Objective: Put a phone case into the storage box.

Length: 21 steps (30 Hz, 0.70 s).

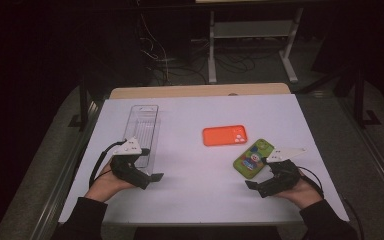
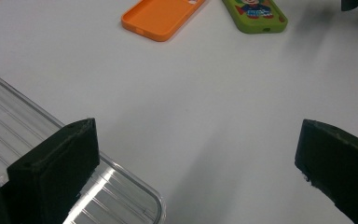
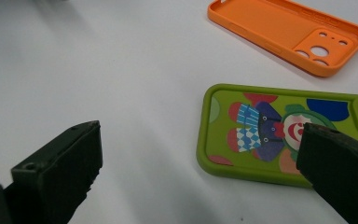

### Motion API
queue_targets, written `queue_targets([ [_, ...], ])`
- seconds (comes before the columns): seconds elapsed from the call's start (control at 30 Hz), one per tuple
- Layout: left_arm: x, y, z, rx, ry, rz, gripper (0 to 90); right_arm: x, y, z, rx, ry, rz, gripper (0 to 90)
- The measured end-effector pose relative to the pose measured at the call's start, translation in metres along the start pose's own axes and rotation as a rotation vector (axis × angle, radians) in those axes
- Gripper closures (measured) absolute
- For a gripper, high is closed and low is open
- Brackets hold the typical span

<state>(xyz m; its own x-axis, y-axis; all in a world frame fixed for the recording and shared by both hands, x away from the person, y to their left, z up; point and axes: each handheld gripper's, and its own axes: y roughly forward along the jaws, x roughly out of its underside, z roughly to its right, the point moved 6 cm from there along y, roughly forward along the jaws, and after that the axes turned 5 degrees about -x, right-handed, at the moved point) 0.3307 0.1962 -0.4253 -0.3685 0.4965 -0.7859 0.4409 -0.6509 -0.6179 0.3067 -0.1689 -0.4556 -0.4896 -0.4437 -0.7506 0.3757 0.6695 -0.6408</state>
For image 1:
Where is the white metal desk frame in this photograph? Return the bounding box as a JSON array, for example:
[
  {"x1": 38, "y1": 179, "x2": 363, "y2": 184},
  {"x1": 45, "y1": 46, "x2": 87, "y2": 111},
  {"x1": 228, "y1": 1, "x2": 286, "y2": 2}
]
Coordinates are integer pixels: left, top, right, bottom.
[{"x1": 195, "y1": 0, "x2": 305, "y2": 85}]

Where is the clear plastic tray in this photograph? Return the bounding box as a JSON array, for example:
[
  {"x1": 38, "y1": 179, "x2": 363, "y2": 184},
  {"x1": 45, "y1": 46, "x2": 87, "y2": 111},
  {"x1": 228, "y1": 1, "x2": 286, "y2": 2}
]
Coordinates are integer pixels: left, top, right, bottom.
[{"x1": 122, "y1": 104, "x2": 161, "y2": 175}]

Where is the white table mat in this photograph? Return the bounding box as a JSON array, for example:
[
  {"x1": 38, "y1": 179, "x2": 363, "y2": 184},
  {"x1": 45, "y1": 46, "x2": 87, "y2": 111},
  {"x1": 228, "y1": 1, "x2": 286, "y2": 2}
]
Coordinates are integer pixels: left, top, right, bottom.
[{"x1": 58, "y1": 93, "x2": 350, "y2": 225}]

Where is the hand-held gripper black cable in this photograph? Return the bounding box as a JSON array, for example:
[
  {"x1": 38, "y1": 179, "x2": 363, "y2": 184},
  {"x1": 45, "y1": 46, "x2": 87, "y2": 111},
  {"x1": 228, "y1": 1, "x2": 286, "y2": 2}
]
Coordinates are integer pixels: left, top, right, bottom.
[
  {"x1": 88, "y1": 139, "x2": 128, "y2": 190},
  {"x1": 296, "y1": 165, "x2": 365, "y2": 240}
]

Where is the orange phone case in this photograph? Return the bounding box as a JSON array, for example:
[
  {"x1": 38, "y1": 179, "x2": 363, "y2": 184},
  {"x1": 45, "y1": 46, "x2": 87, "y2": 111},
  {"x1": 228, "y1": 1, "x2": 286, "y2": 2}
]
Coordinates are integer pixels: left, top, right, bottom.
[{"x1": 202, "y1": 124, "x2": 249, "y2": 148}]

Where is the green cartoon phone case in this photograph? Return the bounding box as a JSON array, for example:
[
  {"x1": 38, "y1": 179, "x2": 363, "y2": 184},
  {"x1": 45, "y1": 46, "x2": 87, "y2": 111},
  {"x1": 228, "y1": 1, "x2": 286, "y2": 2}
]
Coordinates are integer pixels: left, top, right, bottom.
[{"x1": 232, "y1": 138, "x2": 275, "y2": 180}]

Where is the tangle of floor cables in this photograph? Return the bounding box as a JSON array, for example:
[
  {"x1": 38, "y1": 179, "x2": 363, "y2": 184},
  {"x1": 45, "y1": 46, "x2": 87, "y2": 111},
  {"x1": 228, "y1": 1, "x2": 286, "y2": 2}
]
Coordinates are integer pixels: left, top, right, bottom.
[{"x1": 135, "y1": 12, "x2": 281, "y2": 86}]

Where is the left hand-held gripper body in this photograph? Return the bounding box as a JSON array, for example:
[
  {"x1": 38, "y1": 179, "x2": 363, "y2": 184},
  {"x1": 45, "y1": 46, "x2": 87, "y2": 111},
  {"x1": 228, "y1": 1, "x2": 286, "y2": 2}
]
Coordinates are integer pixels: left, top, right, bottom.
[{"x1": 109, "y1": 137, "x2": 152, "y2": 190}]

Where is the left hand-held gripper black cable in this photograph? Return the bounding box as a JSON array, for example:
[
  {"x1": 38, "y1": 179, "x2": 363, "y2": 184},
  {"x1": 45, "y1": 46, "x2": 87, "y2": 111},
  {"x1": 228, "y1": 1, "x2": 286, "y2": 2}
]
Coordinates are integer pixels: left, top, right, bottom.
[{"x1": 88, "y1": 139, "x2": 128, "y2": 190}]

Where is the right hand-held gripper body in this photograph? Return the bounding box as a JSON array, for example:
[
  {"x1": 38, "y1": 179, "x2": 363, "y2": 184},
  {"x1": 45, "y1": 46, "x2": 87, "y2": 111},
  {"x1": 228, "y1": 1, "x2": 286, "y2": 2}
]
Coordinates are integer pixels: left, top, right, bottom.
[{"x1": 257, "y1": 147, "x2": 307, "y2": 198}]

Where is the right hand-held gripper black cable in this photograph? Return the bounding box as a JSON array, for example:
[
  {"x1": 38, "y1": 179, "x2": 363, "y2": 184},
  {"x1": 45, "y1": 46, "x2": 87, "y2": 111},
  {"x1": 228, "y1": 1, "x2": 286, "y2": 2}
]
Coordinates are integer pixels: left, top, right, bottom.
[{"x1": 296, "y1": 165, "x2": 365, "y2": 240}]

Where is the person's left hand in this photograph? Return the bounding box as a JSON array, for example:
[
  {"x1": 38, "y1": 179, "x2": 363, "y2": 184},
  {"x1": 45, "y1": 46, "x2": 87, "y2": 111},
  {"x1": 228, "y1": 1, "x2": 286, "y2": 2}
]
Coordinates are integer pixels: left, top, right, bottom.
[{"x1": 84, "y1": 159, "x2": 138, "y2": 203}]

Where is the black metal stand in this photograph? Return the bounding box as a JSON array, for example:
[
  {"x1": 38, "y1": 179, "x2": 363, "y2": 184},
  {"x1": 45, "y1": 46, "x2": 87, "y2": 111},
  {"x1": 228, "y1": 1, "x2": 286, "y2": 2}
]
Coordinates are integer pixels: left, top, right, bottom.
[
  {"x1": 68, "y1": 74, "x2": 93, "y2": 132},
  {"x1": 296, "y1": 64, "x2": 383, "y2": 129}
]

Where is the person's right hand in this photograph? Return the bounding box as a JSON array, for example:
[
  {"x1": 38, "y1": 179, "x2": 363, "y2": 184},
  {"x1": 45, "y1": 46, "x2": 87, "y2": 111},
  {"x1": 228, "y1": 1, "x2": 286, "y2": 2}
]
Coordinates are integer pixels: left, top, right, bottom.
[{"x1": 274, "y1": 170, "x2": 324, "y2": 210}]

